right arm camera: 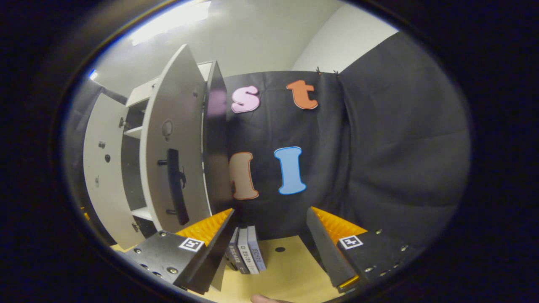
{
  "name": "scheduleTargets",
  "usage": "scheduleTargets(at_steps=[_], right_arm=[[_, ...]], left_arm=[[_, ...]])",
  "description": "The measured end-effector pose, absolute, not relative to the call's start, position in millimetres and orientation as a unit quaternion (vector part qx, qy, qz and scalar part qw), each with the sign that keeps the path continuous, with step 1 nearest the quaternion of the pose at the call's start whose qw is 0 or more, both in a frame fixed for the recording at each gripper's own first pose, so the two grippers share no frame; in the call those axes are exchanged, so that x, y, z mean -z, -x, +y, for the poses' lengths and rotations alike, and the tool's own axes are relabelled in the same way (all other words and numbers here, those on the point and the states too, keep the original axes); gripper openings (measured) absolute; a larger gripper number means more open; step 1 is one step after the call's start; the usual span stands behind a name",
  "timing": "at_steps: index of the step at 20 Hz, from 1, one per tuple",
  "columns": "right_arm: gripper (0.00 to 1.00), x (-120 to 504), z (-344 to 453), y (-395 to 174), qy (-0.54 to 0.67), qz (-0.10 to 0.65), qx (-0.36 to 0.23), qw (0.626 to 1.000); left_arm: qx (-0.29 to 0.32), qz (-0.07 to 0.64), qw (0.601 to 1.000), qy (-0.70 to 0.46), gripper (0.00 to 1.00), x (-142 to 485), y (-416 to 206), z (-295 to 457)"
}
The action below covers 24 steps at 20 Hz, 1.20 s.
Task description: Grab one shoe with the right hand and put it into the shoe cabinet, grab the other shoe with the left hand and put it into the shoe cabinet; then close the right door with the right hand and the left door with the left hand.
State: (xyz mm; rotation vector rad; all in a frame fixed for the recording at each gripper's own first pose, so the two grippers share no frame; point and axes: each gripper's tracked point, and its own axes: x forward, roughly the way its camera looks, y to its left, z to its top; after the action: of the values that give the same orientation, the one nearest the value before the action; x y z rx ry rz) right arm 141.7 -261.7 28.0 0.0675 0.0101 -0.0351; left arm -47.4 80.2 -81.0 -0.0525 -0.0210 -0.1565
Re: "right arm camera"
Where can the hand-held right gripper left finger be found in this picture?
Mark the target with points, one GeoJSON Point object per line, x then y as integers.
{"type": "Point", "coordinates": [214, 252]}

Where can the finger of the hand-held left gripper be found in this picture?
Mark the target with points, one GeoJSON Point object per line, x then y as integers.
{"type": "Point", "coordinates": [85, 213]}

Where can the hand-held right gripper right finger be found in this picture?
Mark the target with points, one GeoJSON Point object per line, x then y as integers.
{"type": "Point", "coordinates": [326, 256]}

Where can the white cabinet door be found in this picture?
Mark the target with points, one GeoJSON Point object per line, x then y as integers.
{"type": "Point", "coordinates": [189, 105]}
{"type": "Point", "coordinates": [109, 189]}

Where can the white shoe cabinet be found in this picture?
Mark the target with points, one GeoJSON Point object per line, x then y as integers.
{"type": "Point", "coordinates": [217, 168]}

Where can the white cabinet shelf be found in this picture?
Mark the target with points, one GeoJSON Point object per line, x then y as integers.
{"type": "Point", "coordinates": [142, 213]}
{"type": "Point", "coordinates": [134, 132]}

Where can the small upright box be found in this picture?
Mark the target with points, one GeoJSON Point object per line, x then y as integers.
{"type": "Point", "coordinates": [246, 252]}
{"type": "Point", "coordinates": [257, 248]}
{"type": "Point", "coordinates": [233, 252]}

